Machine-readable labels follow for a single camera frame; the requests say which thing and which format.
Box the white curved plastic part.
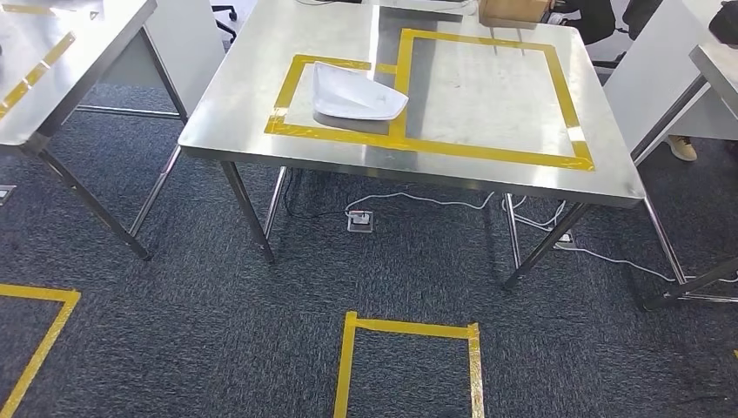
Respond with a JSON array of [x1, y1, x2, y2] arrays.
[[312, 61, 410, 122]]

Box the yellow floor tape square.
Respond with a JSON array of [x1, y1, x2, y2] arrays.
[[332, 311, 486, 418]]

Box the black office chair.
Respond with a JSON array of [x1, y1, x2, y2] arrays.
[[210, 4, 238, 44]]

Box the brown cardboard box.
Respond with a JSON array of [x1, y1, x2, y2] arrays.
[[478, 0, 552, 30]]

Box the white cabinet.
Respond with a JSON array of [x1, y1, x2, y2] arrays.
[[77, 0, 227, 124]]

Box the person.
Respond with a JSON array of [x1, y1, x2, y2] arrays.
[[666, 134, 699, 163], [547, 0, 618, 46], [621, 0, 664, 42]]

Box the white desk panel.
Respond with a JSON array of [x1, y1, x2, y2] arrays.
[[602, 0, 738, 166]]

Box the black bag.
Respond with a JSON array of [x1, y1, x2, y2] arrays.
[[708, 0, 738, 44]]

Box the white power cable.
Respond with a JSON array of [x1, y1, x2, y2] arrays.
[[345, 190, 738, 285]]

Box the black floor cable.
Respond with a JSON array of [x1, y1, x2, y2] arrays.
[[282, 170, 348, 221]]

